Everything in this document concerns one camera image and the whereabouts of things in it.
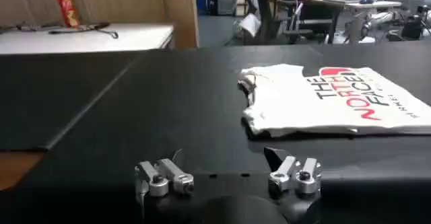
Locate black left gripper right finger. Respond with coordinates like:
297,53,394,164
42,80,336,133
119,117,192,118
263,146,323,195

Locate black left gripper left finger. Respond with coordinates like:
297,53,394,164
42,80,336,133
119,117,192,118
134,149,195,198

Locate white printed t-shirt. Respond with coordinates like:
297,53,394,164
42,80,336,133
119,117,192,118
237,63,431,138

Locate white paper sheet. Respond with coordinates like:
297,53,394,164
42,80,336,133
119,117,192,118
238,12,262,38

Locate white side table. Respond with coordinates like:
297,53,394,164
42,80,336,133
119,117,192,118
0,22,175,55

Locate black office chair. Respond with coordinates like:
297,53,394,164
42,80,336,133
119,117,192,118
237,0,283,46

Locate cluttered white desk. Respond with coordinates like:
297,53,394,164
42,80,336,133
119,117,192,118
279,0,403,44

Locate red snack box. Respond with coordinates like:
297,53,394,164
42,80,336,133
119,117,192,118
53,0,81,28

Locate black cable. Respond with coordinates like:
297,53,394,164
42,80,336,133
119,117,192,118
48,22,119,40

